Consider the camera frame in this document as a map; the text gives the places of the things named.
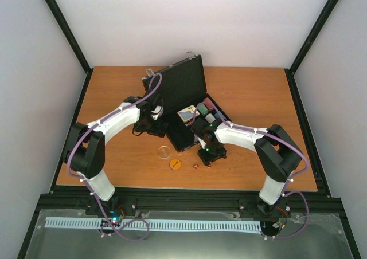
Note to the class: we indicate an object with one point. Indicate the white poker chip stack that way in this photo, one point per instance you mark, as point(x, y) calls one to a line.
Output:
point(210, 118)

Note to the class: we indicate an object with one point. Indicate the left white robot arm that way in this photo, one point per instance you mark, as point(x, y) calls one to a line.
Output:
point(85, 148)

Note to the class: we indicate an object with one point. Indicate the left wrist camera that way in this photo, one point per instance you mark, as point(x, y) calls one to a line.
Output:
point(157, 112)

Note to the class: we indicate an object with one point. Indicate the red poker chip stack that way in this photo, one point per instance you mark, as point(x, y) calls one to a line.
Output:
point(208, 103)

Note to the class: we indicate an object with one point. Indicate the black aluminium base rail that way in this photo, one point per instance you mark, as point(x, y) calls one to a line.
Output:
point(132, 200)

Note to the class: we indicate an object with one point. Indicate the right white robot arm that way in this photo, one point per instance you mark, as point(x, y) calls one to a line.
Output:
point(277, 152)

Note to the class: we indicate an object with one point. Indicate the orange dealer button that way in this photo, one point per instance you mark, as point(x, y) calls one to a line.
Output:
point(175, 164)

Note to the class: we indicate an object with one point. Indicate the playing card deck box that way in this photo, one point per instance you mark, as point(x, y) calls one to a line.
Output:
point(188, 113)

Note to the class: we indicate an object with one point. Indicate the blue poker chip stack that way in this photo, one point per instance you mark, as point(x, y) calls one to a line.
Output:
point(219, 115)

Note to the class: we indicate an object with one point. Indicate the right black frame post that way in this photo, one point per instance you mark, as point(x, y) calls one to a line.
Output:
point(313, 34)

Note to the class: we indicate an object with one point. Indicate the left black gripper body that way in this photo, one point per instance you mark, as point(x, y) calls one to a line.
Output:
point(149, 126)

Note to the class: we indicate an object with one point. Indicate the black frame post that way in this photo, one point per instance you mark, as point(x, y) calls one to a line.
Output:
point(313, 34)
point(67, 32)

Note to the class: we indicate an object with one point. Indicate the left black frame post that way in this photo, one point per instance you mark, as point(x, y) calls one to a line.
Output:
point(67, 32)

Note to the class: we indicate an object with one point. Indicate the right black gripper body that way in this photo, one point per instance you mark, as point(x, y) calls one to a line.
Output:
point(214, 152)

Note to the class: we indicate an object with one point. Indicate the green poker chip stack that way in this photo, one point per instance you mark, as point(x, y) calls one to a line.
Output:
point(203, 109)

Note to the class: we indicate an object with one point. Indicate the clear plastic disc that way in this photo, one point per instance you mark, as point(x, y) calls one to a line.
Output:
point(164, 152)

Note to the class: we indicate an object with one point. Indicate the light blue cable duct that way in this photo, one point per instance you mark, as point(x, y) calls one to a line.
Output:
point(155, 225)

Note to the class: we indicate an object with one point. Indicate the black poker set case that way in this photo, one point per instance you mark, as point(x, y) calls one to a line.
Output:
point(183, 84)

